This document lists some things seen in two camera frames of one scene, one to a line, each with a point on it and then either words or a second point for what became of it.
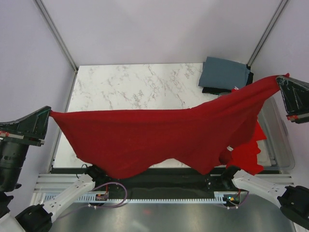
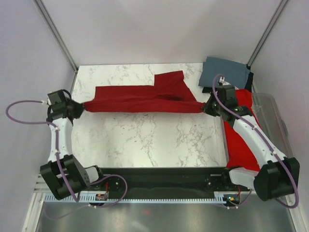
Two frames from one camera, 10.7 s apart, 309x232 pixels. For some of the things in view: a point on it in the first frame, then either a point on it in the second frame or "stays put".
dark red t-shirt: x=128 y=143 → x=171 y=94
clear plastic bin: x=276 y=152 stays put
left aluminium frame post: x=57 y=35 stays put
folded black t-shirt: x=217 y=91 stays put
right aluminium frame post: x=277 y=14 stays put
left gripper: x=34 y=124 → x=80 y=108
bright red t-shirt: x=244 y=156 stays put
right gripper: x=295 y=94 → x=207 y=109
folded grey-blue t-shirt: x=224 y=73 stays put
